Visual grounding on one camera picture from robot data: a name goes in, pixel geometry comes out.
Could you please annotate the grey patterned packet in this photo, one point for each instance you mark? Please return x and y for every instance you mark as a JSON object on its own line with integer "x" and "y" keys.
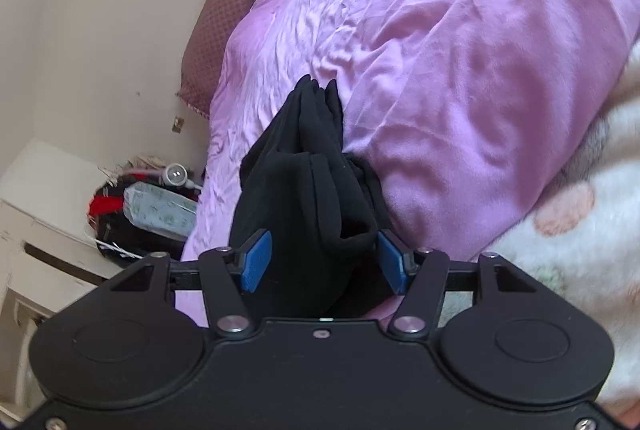
{"x": 160, "y": 210}

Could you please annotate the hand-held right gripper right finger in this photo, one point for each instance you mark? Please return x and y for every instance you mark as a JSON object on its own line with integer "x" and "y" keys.
{"x": 391, "y": 262}

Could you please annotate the maroon quilted bedspread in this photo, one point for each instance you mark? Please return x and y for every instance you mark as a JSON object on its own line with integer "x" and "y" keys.
{"x": 215, "y": 34}

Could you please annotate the fluffy white dotted blanket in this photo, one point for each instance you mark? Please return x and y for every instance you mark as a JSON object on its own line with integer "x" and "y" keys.
{"x": 600, "y": 235}

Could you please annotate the pinkish clutter pile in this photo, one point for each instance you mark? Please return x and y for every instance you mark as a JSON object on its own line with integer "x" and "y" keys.
{"x": 137, "y": 162}

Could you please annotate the pink blanket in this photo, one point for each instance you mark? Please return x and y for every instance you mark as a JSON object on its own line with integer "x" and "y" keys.
{"x": 450, "y": 34}

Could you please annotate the wall socket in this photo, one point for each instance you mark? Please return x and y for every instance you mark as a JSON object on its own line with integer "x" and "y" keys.
{"x": 177, "y": 123}

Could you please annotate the round white device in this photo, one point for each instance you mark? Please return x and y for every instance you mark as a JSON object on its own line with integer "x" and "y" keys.
{"x": 175, "y": 175}

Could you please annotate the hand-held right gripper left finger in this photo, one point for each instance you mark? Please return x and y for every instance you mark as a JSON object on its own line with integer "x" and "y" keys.
{"x": 256, "y": 261}

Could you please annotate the black garment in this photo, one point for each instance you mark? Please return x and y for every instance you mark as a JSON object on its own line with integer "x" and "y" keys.
{"x": 300, "y": 190}

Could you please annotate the white nightstand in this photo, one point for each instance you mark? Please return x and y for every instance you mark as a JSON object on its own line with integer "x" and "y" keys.
{"x": 40, "y": 190}

